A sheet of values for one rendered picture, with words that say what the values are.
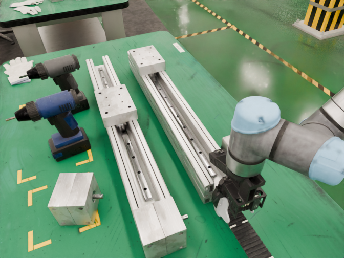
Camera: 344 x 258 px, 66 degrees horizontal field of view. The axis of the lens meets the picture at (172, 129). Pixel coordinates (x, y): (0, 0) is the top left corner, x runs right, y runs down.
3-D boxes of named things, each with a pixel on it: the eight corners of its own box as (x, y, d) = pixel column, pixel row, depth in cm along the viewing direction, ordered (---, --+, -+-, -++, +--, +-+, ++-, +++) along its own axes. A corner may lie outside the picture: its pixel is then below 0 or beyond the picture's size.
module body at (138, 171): (173, 215, 71) (172, 198, 65) (136, 229, 69) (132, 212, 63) (111, 71, 126) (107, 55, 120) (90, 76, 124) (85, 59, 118)
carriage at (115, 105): (138, 125, 89) (136, 109, 85) (106, 134, 87) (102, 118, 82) (127, 99, 100) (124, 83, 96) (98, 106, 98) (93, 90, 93)
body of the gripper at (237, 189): (233, 220, 59) (241, 189, 51) (214, 190, 65) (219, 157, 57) (262, 209, 61) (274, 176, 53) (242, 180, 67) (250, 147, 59)
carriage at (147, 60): (166, 76, 111) (165, 61, 107) (141, 82, 109) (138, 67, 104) (154, 58, 122) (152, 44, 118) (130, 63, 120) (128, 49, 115)
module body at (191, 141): (235, 192, 76) (239, 174, 70) (203, 204, 73) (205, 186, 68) (149, 63, 131) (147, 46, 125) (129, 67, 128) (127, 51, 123)
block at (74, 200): (103, 224, 70) (94, 205, 63) (60, 225, 70) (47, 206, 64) (109, 192, 77) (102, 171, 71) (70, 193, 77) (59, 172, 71)
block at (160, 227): (195, 243, 66) (196, 224, 59) (147, 263, 63) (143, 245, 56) (181, 212, 72) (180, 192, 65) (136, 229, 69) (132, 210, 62)
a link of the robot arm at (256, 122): (277, 129, 40) (226, 110, 44) (262, 174, 48) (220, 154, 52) (293, 102, 45) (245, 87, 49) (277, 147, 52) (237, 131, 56)
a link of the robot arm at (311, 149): (355, 135, 47) (292, 113, 51) (360, 151, 37) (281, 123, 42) (336, 173, 49) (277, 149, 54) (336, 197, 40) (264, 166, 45)
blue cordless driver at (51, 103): (95, 148, 90) (78, 95, 75) (34, 172, 83) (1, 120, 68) (88, 134, 95) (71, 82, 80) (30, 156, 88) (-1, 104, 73)
